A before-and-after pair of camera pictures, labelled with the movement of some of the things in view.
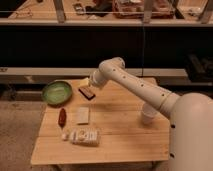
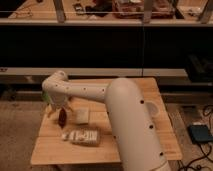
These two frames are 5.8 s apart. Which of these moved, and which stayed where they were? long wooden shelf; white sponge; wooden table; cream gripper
Moved: cream gripper
Stayed: wooden table; white sponge; long wooden shelf
